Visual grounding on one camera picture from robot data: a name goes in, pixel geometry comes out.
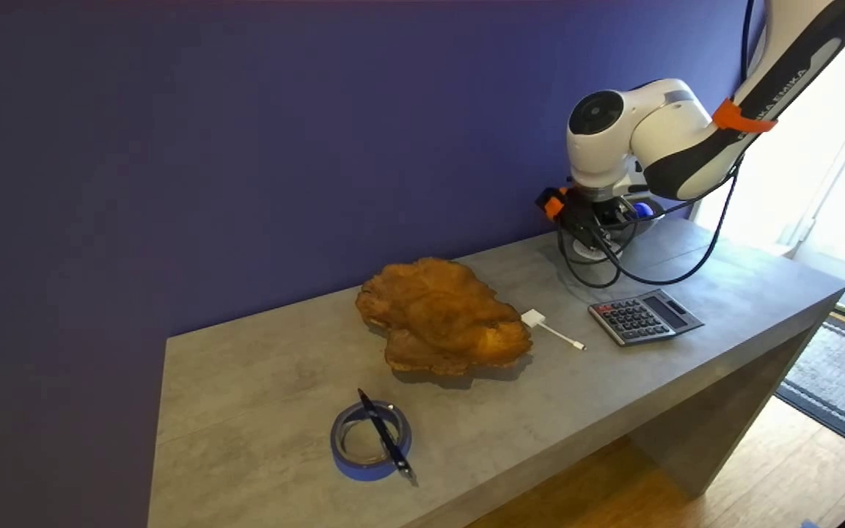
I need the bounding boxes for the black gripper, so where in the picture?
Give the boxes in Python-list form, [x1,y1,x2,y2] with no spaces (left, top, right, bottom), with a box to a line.
[538,189,636,259]

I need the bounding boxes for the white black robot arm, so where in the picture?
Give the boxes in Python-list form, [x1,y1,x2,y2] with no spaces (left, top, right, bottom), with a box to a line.
[538,0,845,255]

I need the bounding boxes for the blue object in bowl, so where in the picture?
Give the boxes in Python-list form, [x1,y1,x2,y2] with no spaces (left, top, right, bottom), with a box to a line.
[633,203,658,221]

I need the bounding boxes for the brown wooden slab plate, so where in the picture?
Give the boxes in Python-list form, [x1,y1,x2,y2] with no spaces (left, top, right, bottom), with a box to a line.
[355,259,532,378]

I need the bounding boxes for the white spoon-shaped adapter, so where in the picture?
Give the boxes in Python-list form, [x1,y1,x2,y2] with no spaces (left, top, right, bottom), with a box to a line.
[519,308,583,350]

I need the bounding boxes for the grey calculator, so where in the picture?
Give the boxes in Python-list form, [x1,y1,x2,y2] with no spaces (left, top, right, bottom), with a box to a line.
[589,291,702,347]

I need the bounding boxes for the black pen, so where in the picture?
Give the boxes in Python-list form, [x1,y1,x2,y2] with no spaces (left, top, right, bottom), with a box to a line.
[359,388,418,488]

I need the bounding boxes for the blue tape roll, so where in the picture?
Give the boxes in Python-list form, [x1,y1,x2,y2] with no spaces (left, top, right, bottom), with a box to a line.
[330,399,415,482]

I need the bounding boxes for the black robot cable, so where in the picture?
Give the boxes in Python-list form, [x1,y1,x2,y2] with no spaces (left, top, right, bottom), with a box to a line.
[556,158,745,291]

